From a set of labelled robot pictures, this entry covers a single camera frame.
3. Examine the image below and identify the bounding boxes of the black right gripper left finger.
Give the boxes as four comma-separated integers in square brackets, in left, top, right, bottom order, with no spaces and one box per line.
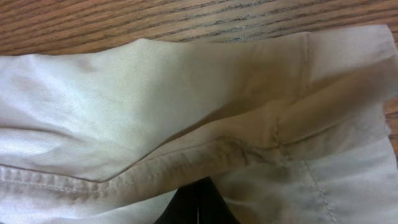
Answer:
[154,184,198,224]

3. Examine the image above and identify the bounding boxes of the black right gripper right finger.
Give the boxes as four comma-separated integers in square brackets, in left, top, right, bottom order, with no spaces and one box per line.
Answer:
[197,177,239,224]

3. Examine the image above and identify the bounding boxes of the beige khaki shorts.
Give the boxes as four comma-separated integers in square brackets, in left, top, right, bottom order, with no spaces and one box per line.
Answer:
[1,25,397,223]

